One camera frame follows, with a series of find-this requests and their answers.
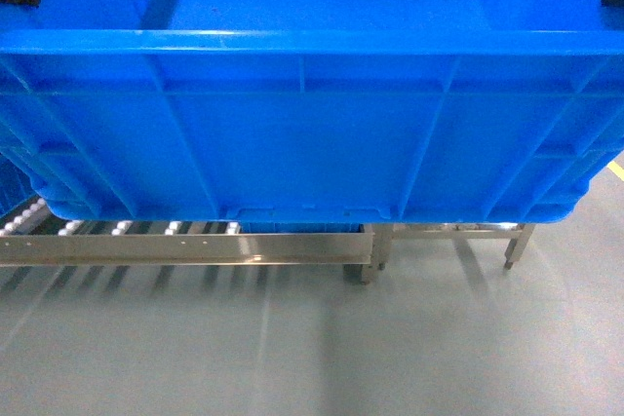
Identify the large blue plastic crate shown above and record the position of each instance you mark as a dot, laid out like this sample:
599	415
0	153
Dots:
300	111

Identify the steel roller conveyor shelf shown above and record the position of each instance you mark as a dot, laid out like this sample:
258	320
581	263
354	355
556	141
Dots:
32	236

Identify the blue crate beside left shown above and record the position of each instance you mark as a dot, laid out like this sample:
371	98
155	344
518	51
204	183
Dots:
15	186

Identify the steel frame table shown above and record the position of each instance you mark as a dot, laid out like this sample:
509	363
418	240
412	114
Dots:
517	235

